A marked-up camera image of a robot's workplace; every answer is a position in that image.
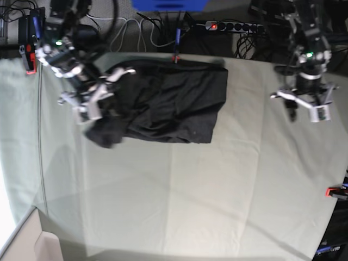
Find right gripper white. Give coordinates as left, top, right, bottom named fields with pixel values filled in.
left=58, top=67, right=136, bottom=125

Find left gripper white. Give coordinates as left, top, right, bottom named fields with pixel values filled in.
left=270, top=84, right=339, bottom=122

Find black t-shirt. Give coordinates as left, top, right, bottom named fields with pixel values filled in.
left=84, top=59, right=228, bottom=148

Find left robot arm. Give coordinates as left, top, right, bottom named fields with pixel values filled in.
left=270, top=1, right=338, bottom=123

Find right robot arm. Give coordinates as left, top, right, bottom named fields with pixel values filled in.
left=35, top=1, right=136, bottom=123

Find red black clamp left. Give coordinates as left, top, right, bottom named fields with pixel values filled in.
left=19, top=44, right=36, bottom=74

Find red black clamp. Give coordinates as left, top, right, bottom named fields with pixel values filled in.
left=326, top=186, right=347, bottom=200
left=172, top=55, right=179, bottom=64
left=19, top=44, right=36, bottom=74

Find light green table cloth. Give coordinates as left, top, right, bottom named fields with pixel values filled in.
left=1, top=55, right=347, bottom=260

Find red black clamp right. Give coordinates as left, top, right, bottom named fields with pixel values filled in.
left=326, top=186, right=347, bottom=200

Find red black clamp middle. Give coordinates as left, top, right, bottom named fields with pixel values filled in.
left=172, top=55, right=179, bottom=64

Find blue plastic box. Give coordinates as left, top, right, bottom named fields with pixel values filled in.
left=132, top=0, right=208, bottom=11

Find black power strip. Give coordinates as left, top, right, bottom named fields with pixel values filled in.
left=205, top=21, right=265, bottom=35

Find beige side table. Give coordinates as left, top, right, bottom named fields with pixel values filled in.
left=1, top=207, right=64, bottom=261

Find white cable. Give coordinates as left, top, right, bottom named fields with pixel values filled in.
left=86, top=15, right=164, bottom=52

